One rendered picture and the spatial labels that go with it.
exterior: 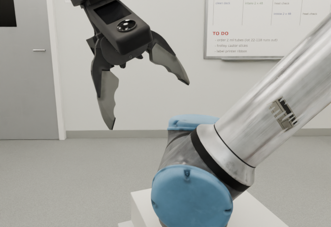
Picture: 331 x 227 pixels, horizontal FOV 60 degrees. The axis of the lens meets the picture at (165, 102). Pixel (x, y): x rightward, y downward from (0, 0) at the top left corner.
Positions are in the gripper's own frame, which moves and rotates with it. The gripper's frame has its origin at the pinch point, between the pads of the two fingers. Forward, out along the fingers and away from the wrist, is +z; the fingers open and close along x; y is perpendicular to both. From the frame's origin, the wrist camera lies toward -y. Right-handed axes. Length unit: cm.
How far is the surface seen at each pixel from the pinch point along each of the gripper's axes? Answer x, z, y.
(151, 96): -75, 79, 271
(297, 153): -164, 182, 168
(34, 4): -12, -64, 306
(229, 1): -190, 17, 229
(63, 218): 51, 87, 150
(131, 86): -60, 59, 279
